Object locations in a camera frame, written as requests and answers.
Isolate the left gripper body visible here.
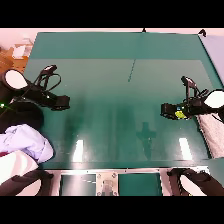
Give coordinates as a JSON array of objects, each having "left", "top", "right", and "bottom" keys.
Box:
[{"left": 48, "top": 94, "right": 71, "bottom": 112}]

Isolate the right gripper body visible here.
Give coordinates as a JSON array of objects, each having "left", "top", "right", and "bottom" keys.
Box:
[{"left": 160, "top": 102, "right": 189, "bottom": 121}]

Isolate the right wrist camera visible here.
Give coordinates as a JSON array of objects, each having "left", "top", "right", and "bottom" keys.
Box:
[{"left": 180, "top": 75, "right": 202, "bottom": 102}]

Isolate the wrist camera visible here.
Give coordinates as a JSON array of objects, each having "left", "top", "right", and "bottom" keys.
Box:
[
  {"left": 34, "top": 64, "right": 63, "bottom": 94},
  {"left": 180, "top": 75, "right": 202, "bottom": 102}
]

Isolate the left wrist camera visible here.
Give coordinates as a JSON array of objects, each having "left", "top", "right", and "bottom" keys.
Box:
[{"left": 34, "top": 64, "right": 63, "bottom": 94}]

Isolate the silver frame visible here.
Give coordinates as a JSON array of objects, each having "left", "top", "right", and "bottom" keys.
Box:
[{"left": 43, "top": 167, "right": 212, "bottom": 197}]

